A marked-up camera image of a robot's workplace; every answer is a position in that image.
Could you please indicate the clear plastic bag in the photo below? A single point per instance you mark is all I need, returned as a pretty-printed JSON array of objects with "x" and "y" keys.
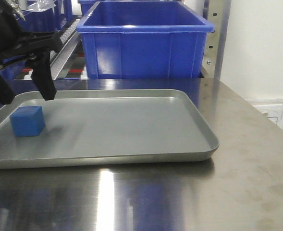
[{"x": 40, "y": 5}]

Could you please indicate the blue bin behind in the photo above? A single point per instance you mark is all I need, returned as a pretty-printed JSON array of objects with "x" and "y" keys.
[{"x": 86, "y": 5}]

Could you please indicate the metal shelf upright post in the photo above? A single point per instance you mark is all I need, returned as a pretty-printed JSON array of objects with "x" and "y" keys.
[{"x": 217, "y": 12}]

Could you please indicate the white wall socket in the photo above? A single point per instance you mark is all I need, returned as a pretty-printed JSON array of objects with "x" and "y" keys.
[{"x": 271, "y": 108}]

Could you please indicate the blue bin at left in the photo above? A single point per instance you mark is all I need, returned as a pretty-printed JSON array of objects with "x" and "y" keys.
[{"x": 53, "y": 19}]

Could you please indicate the blue foam cube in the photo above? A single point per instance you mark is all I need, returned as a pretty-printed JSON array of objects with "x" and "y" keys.
[{"x": 27, "y": 121}]

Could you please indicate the silver metal tray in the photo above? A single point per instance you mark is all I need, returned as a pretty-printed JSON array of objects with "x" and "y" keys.
[{"x": 96, "y": 127}]

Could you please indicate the large blue plastic bin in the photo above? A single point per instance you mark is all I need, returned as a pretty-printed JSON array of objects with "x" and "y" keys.
[{"x": 143, "y": 39}]

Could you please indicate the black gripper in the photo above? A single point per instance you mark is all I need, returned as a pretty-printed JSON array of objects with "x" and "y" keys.
[{"x": 34, "y": 48}]

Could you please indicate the white roller conveyor rail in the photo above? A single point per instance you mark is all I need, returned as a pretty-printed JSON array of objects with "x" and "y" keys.
[{"x": 60, "y": 61}]

